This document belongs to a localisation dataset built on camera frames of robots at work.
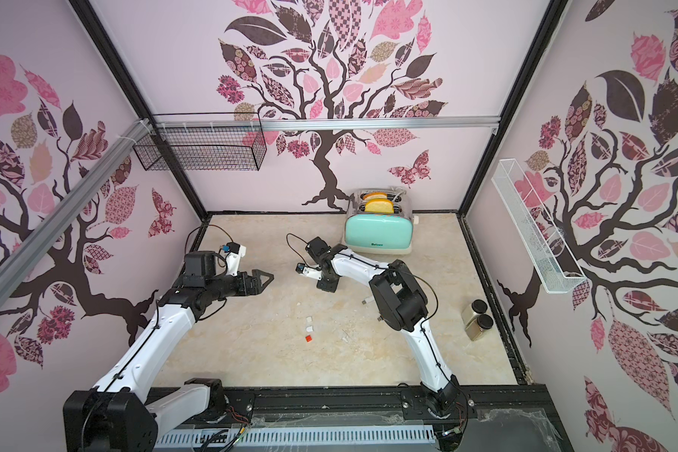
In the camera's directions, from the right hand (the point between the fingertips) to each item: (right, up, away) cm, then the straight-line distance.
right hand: (331, 279), depth 99 cm
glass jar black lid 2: (+44, -11, -19) cm, 49 cm away
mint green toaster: (+17, +21, -3) cm, 27 cm away
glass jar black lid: (+45, -6, -16) cm, 48 cm away
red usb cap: (-6, -17, -13) cm, 22 cm away
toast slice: (+17, +27, -2) cm, 32 cm away
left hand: (-20, +1, -18) cm, 27 cm away
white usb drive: (+13, -7, -5) cm, 15 cm away
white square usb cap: (-6, -14, -11) cm, 19 cm away
